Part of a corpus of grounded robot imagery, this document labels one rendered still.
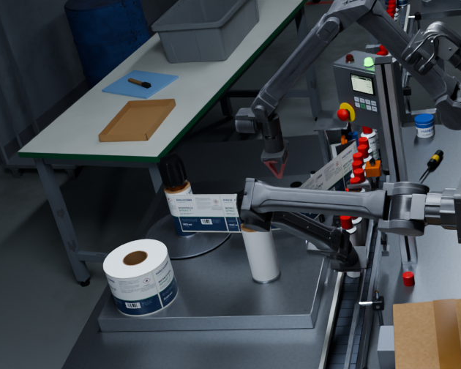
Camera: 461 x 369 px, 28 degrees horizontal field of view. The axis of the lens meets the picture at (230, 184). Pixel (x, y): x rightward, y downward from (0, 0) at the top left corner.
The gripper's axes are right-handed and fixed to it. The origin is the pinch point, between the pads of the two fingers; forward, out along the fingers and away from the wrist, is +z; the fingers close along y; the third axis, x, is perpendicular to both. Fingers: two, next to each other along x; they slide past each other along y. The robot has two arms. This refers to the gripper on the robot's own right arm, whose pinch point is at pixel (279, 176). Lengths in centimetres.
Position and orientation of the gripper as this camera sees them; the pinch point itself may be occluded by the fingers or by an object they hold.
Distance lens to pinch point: 270.3
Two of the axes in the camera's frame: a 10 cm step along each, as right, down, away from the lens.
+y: -2.2, 5.2, -8.2
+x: 9.6, -0.3, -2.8
